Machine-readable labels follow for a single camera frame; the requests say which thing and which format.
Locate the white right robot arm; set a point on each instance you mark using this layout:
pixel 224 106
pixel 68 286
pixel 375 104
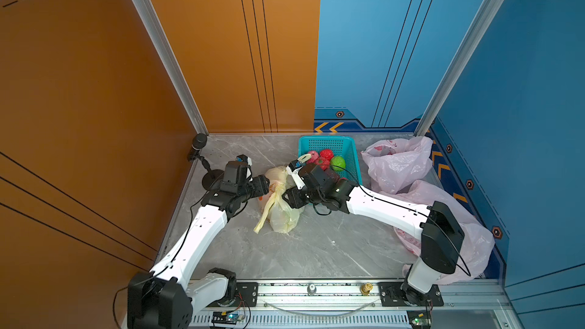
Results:
pixel 441 236

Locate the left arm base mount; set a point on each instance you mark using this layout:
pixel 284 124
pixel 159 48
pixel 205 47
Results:
pixel 248 291

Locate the pink knotted plastic bag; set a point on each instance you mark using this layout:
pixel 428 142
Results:
pixel 396 164

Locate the right green circuit board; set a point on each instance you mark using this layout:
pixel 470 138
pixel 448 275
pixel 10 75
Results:
pixel 419 320

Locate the silver knob on rail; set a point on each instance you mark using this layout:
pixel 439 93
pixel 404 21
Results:
pixel 311 289

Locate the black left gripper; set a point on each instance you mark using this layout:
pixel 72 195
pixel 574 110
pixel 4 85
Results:
pixel 260 185

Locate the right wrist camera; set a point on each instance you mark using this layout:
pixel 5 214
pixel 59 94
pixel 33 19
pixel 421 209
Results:
pixel 311 176

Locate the black desktop microphone stand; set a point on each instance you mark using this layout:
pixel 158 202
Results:
pixel 212 175

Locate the yellow knotted plastic bag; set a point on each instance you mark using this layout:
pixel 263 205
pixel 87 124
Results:
pixel 275 210

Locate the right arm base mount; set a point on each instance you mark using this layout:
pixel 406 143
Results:
pixel 399 294

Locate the green circuit board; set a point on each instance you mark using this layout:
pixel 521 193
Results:
pixel 419 320
pixel 225 318

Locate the red ball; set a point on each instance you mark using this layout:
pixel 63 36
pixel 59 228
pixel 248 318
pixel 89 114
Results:
pixel 326 154

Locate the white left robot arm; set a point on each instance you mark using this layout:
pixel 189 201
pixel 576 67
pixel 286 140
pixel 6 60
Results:
pixel 166 297

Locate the brass knob on rail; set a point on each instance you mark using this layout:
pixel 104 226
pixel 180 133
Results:
pixel 366 289

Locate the teal plastic basket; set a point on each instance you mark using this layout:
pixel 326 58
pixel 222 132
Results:
pixel 343 146

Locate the left green circuit board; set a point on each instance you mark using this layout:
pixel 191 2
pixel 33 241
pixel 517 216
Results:
pixel 225 318

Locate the pink plastic bag with hearts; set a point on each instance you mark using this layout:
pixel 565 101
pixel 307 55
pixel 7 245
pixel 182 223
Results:
pixel 478 243

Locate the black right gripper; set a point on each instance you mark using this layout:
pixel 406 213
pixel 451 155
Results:
pixel 293 199

